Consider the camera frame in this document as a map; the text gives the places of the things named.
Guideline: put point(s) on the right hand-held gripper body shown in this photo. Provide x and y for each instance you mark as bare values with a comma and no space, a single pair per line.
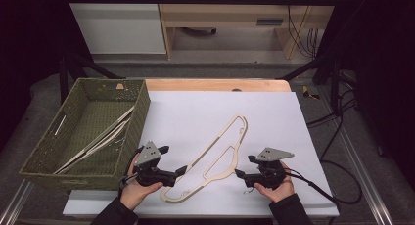
274,155

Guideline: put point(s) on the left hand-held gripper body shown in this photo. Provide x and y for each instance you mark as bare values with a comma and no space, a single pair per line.
148,155

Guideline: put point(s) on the beige wooden clothes hanger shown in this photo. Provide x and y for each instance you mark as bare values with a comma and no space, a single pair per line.
98,141
212,177

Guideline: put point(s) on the green woven basket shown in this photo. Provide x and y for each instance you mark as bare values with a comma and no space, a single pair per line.
71,127

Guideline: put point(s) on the person's right hand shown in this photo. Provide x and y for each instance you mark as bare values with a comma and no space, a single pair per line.
280,192

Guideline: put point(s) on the person's left hand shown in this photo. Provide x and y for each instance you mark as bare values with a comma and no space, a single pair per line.
135,194

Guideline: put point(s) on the white sheet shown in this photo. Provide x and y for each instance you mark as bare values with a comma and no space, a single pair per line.
189,120

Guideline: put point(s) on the yellow and black tool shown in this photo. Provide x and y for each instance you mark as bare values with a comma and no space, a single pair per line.
307,93

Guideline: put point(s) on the black metal stand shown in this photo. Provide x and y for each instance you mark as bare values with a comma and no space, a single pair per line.
333,84
63,78

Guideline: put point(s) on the white cabinet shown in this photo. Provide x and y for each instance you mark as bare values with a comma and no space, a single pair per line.
117,26

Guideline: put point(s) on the dark curtain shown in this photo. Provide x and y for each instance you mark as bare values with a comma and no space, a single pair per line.
29,55
381,71

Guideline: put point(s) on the light wooden desk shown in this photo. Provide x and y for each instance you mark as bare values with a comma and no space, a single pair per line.
221,14

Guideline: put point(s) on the black horizontal bar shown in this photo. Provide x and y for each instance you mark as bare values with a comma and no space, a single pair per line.
195,0

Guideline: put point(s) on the aluminium rail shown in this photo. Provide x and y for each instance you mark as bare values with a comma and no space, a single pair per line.
13,205
368,186

